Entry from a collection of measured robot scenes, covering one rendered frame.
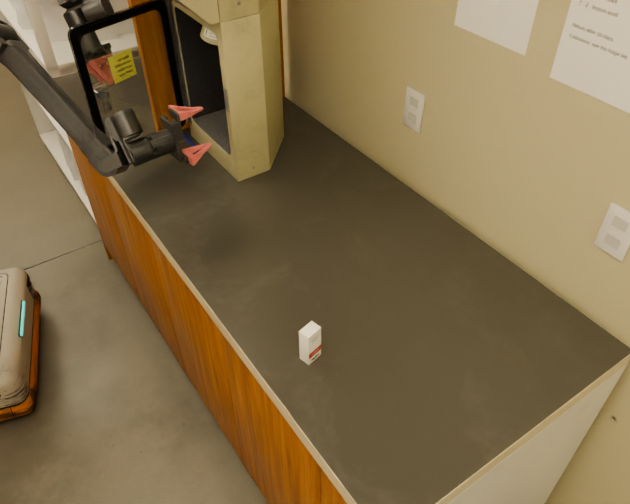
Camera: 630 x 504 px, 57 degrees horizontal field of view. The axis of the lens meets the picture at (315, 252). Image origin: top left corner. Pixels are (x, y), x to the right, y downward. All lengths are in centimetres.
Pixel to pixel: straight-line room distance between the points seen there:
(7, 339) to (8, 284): 30
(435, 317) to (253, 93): 77
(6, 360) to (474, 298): 165
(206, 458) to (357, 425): 114
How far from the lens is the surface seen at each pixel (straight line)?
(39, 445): 245
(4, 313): 253
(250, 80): 162
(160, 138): 143
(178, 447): 228
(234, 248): 152
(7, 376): 233
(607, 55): 126
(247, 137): 169
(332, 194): 168
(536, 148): 141
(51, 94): 150
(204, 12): 150
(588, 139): 133
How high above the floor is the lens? 195
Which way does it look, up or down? 43 degrees down
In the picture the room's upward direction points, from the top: straight up
